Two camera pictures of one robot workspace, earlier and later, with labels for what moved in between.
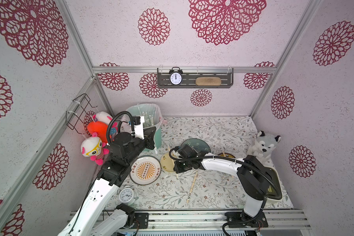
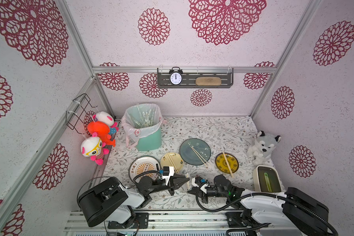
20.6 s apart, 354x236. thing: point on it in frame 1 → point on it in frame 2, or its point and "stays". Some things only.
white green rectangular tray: [272, 195] stays
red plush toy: [100, 128] stays
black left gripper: [148, 134] → [174, 185]
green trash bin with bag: [153, 117] stays
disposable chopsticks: [192, 187] → [188, 183]
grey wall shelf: [190, 74] stays
